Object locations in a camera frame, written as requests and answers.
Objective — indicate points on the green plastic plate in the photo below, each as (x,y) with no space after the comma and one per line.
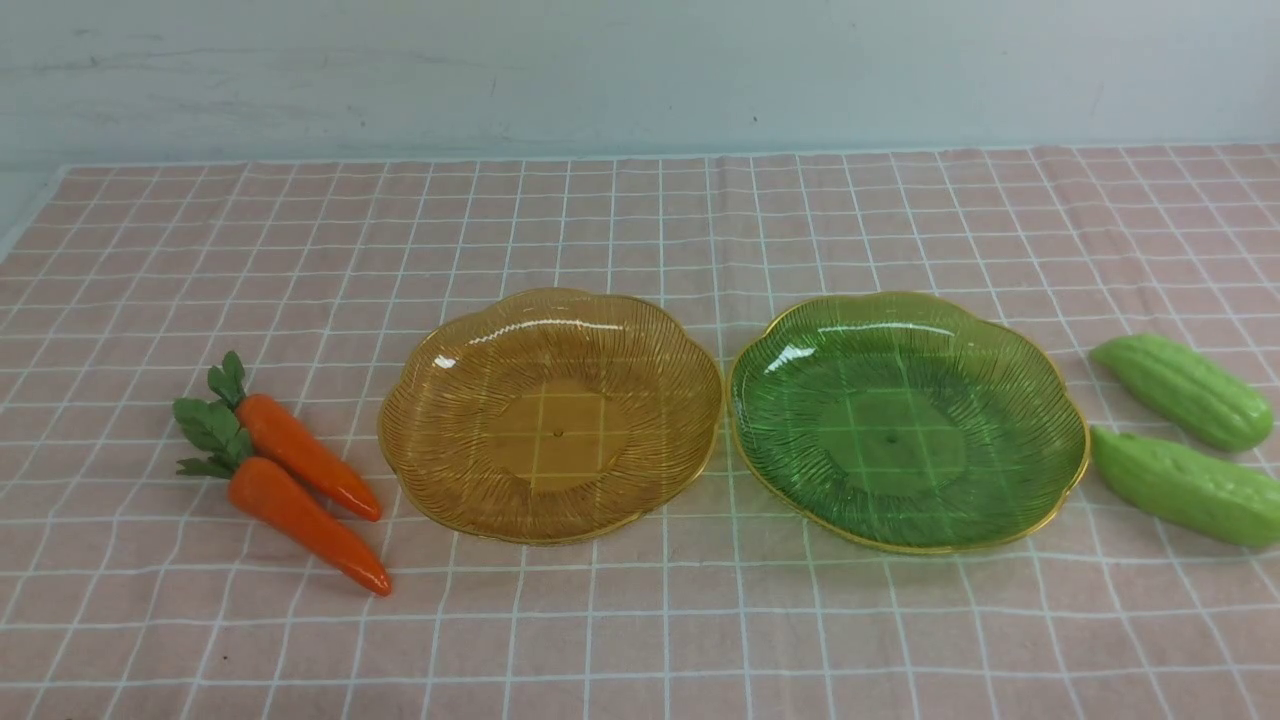
(903,422)

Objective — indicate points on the pink checkered tablecloth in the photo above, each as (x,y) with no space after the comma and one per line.
(132,592)

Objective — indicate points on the amber plastic plate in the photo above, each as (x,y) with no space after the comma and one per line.
(552,417)

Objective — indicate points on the orange toy carrot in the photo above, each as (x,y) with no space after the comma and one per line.
(279,435)
(263,489)

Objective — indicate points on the green toy cucumber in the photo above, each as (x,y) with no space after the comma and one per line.
(1190,390)
(1175,483)

